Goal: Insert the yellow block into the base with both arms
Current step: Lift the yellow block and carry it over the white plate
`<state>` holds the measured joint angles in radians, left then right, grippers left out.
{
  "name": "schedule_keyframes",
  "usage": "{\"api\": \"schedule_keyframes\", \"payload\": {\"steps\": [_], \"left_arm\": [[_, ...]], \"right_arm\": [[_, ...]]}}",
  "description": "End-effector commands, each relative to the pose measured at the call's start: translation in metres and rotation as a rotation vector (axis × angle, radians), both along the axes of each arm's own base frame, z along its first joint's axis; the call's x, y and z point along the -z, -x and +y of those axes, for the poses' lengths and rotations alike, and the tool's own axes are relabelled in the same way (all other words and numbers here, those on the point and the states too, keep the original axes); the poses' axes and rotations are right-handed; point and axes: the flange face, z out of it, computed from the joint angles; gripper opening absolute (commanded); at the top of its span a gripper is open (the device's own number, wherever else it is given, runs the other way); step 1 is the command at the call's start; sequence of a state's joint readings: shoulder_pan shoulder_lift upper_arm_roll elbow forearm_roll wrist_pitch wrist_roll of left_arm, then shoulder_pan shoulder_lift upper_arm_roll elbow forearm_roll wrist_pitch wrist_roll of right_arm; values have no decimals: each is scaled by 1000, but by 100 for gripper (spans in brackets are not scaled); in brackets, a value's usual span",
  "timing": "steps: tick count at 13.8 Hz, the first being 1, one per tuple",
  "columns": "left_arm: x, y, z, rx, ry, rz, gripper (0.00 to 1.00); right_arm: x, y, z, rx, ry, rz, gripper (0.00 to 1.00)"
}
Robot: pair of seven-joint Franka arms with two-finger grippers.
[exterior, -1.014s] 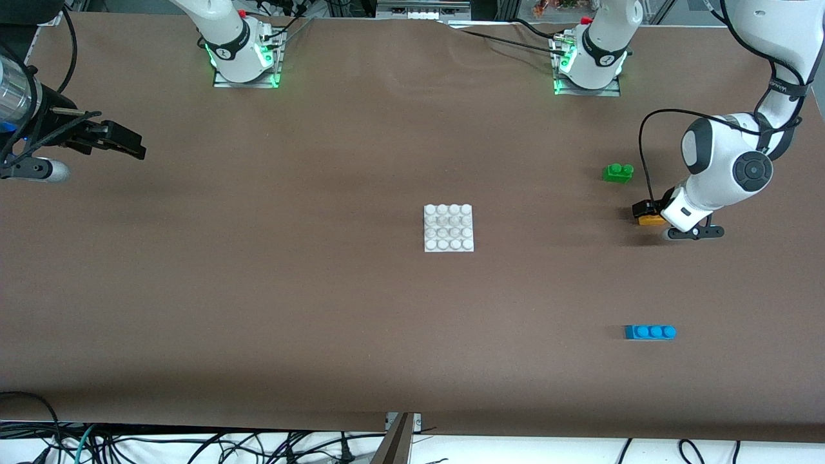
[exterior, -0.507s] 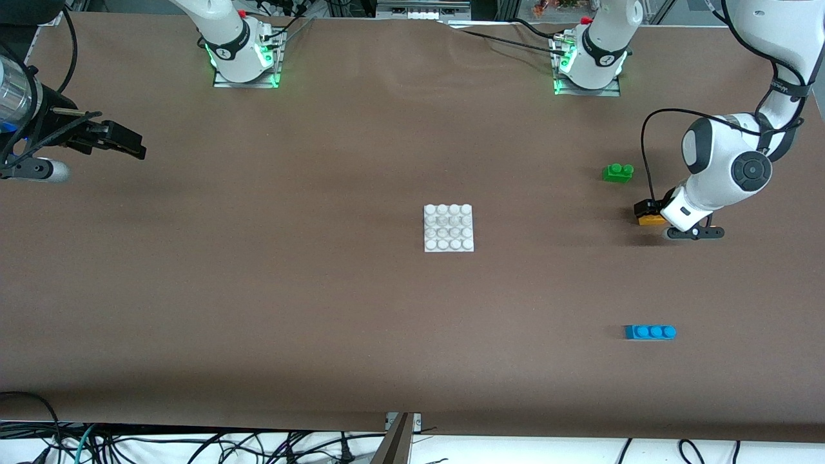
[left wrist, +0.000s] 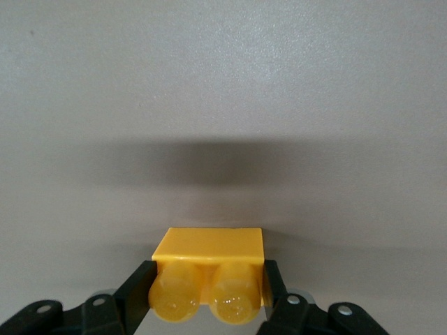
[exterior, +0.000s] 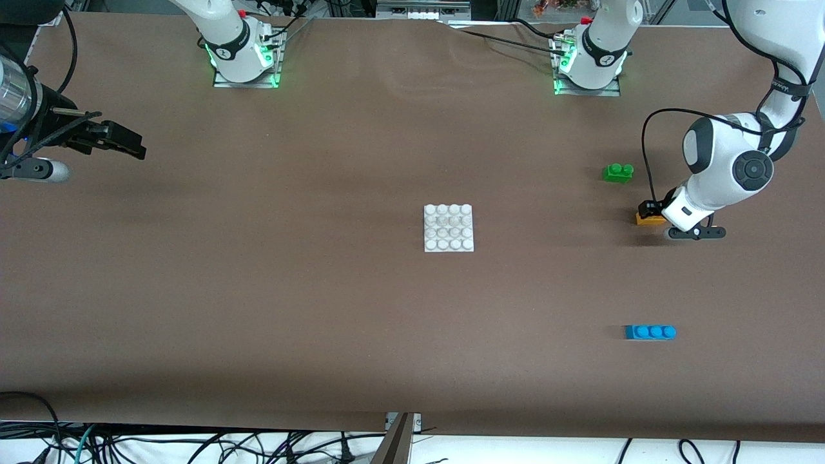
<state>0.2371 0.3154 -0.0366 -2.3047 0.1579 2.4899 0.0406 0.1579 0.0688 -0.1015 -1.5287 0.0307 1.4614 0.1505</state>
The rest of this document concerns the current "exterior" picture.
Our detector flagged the orange red clutter item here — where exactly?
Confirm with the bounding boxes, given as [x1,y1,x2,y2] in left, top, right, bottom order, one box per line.
[532,0,581,17]

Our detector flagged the silver table edge bracket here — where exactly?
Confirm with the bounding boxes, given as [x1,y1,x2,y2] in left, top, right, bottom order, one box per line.
[385,412,423,434]

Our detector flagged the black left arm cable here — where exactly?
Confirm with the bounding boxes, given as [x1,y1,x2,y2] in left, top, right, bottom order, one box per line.
[641,108,806,207]

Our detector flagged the grey metal box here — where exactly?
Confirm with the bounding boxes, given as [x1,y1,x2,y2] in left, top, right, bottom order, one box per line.
[376,0,472,21]

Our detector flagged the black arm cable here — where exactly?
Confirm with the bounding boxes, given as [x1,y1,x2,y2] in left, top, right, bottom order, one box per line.
[641,108,806,207]
[0,10,104,175]

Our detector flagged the teal cable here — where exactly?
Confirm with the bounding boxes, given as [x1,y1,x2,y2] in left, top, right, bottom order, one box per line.
[64,422,97,464]

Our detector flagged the white studded base plate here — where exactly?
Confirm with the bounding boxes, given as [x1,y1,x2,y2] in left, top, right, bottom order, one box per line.
[423,204,475,253]

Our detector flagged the thin grey cable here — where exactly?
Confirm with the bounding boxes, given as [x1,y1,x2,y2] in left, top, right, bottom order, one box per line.
[276,15,316,47]

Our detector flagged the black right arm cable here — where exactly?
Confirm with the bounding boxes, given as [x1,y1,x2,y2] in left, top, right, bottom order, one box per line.
[0,10,104,175]

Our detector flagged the dark metal beam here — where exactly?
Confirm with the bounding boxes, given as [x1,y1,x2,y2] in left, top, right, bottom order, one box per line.
[371,414,413,464]

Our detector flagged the blue three-stud block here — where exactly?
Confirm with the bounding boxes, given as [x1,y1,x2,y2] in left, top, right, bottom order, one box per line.
[624,324,677,341]

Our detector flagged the black looped cable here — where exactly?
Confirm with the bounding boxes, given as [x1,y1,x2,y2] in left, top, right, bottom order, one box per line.
[0,391,63,464]

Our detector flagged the white power strip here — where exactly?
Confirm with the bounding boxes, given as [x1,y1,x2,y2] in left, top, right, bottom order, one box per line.
[255,0,307,17]

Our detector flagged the brown table cover sheet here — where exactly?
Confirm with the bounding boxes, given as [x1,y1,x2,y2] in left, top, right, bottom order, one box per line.
[0,12,825,445]

